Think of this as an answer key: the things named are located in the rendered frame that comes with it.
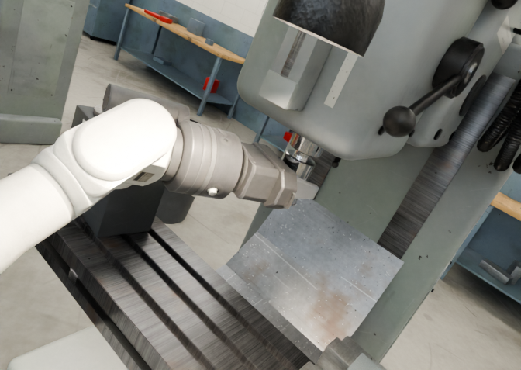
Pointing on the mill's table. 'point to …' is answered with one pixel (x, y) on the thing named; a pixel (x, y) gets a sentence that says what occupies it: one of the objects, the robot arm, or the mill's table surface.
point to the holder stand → (120, 198)
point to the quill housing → (370, 65)
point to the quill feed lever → (393, 117)
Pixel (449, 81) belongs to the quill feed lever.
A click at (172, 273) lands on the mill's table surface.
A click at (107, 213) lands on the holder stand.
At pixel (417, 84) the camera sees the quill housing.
